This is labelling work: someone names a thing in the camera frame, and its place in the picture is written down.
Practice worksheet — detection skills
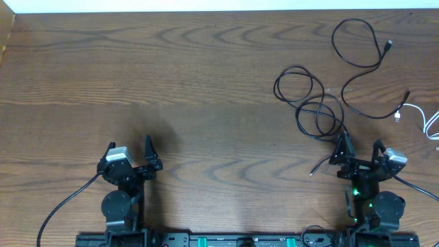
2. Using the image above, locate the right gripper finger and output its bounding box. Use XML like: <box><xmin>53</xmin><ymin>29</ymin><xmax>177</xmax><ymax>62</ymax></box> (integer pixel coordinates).
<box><xmin>329</xmin><ymin>132</ymin><xmax>355</xmax><ymax>165</ymax></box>
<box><xmin>372</xmin><ymin>139</ymin><xmax>386</xmax><ymax>163</ymax></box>

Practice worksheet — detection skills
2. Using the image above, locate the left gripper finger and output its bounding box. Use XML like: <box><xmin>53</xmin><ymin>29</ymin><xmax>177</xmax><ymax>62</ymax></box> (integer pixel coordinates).
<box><xmin>144</xmin><ymin>134</ymin><xmax>162</xmax><ymax>170</ymax></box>
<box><xmin>101</xmin><ymin>142</ymin><xmax>116</xmax><ymax>161</ymax></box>

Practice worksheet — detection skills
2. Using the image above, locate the black USB cable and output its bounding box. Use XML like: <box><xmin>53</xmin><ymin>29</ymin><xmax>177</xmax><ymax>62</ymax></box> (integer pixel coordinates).
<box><xmin>273</xmin><ymin>65</ymin><xmax>350</xmax><ymax>177</ymax></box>
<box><xmin>331</xmin><ymin>18</ymin><xmax>412</xmax><ymax>120</ymax></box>

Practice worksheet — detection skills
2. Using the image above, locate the white USB cable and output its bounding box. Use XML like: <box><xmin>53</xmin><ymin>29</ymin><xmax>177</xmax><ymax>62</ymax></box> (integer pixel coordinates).
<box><xmin>393</xmin><ymin>102</ymin><xmax>439</xmax><ymax>150</ymax></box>

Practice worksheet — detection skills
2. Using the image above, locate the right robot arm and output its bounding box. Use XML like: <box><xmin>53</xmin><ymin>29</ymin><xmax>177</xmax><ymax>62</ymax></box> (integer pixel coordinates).
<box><xmin>329</xmin><ymin>132</ymin><xmax>407</xmax><ymax>234</ymax></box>

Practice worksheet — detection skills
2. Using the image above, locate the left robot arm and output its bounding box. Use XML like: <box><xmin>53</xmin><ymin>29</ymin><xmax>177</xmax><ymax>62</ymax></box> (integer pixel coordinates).
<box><xmin>97</xmin><ymin>135</ymin><xmax>163</xmax><ymax>235</ymax></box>

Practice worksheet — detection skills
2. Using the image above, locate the left camera cable black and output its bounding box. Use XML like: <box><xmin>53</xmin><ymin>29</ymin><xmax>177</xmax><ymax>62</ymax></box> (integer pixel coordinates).
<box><xmin>36</xmin><ymin>174</ymin><xmax>101</xmax><ymax>247</ymax></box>

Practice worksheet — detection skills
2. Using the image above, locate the camera cable black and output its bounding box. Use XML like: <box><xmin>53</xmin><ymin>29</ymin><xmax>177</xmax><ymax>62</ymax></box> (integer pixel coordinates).
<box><xmin>387</xmin><ymin>164</ymin><xmax>439</xmax><ymax>247</ymax></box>
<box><xmin>36</xmin><ymin>174</ymin><xmax>101</xmax><ymax>247</ymax></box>

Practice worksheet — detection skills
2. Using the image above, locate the right camera cable black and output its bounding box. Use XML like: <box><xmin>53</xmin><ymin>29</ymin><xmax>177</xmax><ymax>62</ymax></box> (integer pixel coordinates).
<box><xmin>387</xmin><ymin>164</ymin><xmax>439</xmax><ymax>247</ymax></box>

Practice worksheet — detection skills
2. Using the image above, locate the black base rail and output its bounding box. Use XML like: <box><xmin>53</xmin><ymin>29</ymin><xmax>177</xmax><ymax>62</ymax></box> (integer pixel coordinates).
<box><xmin>75</xmin><ymin>231</ymin><xmax>421</xmax><ymax>247</ymax></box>

